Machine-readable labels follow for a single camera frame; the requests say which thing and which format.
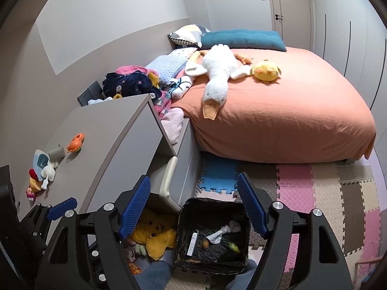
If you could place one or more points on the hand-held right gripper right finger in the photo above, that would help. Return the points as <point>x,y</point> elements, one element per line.
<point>252,205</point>

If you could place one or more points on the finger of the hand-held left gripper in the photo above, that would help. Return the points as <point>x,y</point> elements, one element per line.
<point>62,208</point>

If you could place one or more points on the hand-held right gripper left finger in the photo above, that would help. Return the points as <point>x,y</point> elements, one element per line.
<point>134,207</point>

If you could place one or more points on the small pink toy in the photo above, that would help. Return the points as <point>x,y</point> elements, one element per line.
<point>30,194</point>

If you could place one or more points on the yellow packet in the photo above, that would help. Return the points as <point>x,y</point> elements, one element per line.
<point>36,185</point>

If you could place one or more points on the red ball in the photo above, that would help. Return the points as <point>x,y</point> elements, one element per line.
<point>33,173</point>

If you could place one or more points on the white plush toy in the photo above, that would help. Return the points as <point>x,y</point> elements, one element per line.
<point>49,172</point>

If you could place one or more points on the white and blue packet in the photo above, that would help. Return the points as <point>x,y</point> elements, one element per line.
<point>40,160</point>

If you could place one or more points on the grey cup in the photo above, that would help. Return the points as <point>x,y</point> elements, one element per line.
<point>57,154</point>

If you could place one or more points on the black trash bin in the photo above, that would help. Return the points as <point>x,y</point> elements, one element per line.
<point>238,262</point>

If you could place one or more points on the orange plastic toy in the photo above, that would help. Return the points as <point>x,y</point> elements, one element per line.
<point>75,142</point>

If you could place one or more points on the grey and white rolled cloth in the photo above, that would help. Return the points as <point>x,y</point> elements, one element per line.
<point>233,226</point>

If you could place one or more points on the yellow star plush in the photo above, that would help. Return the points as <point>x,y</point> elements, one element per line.
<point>154,232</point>

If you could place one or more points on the pink and green plush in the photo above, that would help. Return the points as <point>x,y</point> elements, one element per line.
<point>137,249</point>

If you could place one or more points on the green and yellow item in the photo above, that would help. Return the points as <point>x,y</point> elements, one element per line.
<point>234,246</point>

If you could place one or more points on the beige corner guard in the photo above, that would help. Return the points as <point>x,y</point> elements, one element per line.
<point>168,175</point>

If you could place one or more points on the white crumpled cloth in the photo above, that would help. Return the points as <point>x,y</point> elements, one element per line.
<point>216,236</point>

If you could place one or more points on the small orange ball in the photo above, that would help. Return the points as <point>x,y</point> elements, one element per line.
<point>205,244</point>

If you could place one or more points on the orange snack packet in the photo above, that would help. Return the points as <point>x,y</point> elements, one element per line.
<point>133,268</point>

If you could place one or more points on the white stick device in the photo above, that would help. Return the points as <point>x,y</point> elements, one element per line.
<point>192,243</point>

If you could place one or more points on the puzzle foam floor mat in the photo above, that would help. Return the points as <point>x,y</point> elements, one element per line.
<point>320,193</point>

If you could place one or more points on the person's blue jeans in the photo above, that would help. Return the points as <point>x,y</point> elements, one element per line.
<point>154,275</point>

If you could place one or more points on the grey bedside cabinet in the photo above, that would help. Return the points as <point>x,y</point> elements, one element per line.
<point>187,157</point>

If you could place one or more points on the grey dresser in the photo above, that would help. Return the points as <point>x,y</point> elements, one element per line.
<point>99,133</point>

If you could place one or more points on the pale pink fluffy blanket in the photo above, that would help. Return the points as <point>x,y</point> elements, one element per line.
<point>172,125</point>

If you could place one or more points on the bed with orange sheet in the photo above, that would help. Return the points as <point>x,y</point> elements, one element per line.
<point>287,108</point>

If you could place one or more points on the pink patterned garment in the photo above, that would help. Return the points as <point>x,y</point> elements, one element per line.
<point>161,104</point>

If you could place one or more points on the pale blue cloth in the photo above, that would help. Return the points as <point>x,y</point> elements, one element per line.
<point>98,101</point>

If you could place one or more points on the navy printed blanket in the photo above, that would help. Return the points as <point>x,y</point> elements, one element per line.
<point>130,83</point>

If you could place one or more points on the wooden chair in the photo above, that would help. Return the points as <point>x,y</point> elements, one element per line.
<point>367,259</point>

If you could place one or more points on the white printed cloth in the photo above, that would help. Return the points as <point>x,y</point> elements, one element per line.
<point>181,86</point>

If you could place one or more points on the yellow chick plush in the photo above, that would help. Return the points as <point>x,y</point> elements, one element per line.
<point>266,71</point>

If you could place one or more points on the white goose plush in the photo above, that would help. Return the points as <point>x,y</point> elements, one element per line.
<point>217,72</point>

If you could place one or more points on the pink towel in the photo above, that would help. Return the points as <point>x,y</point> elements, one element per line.
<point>130,69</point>

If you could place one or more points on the light blue blanket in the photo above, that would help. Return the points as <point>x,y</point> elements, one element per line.
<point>166,66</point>

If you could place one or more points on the white dotted pillow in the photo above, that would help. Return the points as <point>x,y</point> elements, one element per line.
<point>183,52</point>

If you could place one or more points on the teal pillow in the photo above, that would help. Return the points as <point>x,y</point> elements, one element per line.
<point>242,39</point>

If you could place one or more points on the patchwork patterned pillow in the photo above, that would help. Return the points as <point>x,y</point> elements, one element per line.
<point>187,34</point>

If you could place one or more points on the grey door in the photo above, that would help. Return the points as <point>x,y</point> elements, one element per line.
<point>293,9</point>

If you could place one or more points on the white wardrobe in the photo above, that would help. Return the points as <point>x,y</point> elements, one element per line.
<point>347,21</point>

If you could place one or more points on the dark grey wall panel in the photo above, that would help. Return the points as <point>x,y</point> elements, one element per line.
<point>89,92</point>

